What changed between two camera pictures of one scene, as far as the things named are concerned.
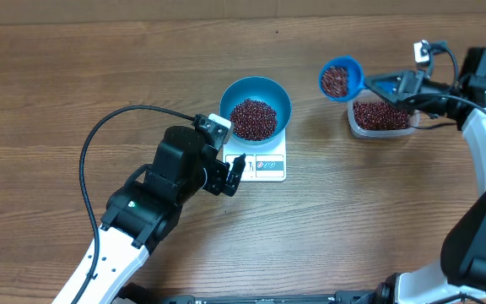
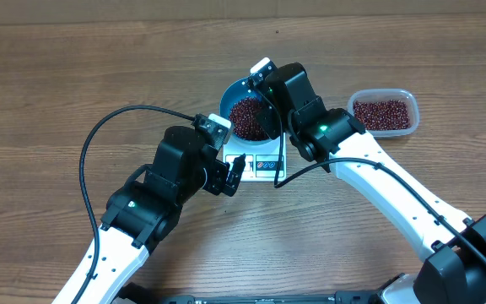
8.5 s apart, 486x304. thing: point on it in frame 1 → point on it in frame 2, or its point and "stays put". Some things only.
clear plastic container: (369, 116) stays put
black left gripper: (218, 171) stays put
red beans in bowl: (253, 120) stays put
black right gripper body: (435, 105) → (272, 122)
